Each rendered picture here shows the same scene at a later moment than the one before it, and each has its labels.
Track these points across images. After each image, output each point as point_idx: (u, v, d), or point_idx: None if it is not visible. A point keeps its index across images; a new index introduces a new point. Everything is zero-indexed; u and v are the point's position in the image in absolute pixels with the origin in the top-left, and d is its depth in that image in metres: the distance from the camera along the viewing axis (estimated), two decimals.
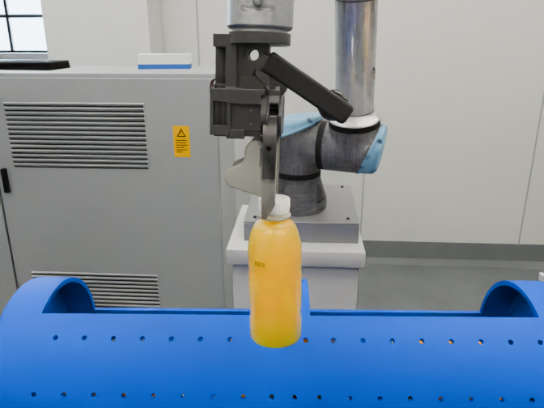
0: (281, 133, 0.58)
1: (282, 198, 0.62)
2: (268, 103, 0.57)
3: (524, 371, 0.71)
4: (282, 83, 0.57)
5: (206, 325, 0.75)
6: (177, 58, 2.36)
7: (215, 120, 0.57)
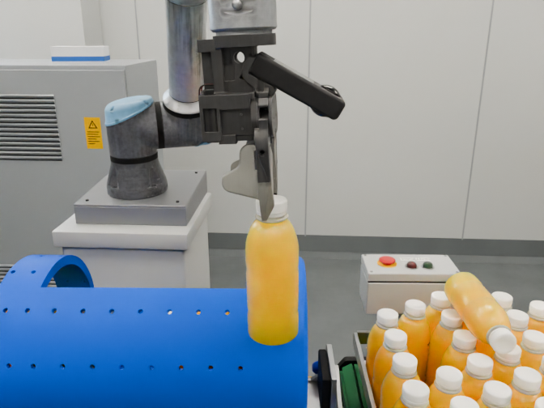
0: (274, 135, 0.58)
1: None
2: (257, 106, 0.56)
3: (235, 341, 0.73)
4: (271, 84, 0.57)
5: None
6: (91, 50, 2.37)
7: (206, 127, 0.57)
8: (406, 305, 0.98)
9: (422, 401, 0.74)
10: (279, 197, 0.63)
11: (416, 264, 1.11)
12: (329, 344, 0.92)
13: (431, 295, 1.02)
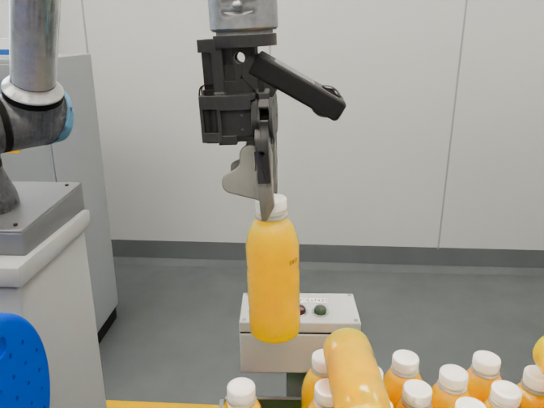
0: (274, 136, 0.58)
1: None
2: (257, 107, 0.56)
3: None
4: (271, 85, 0.56)
5: None
6: (6, 43, 2.12)
7: (206, 128, 0.57)
8: (255, 199, 0.62)
9: None
10: None
11: (305, 308, 0.85)
12: None
13: (312, 354, 0.76)
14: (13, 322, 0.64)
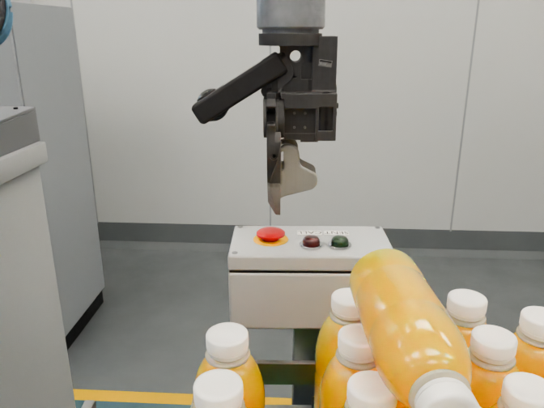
0: None
1: None
2: None
3: None
4: None
5: None
6: None
7: None
8: None
9: None
10: None
11: (319, 240, 0.62)
12: (88, 401, 0.43)
13: (332, 295, 0.53)
14: None
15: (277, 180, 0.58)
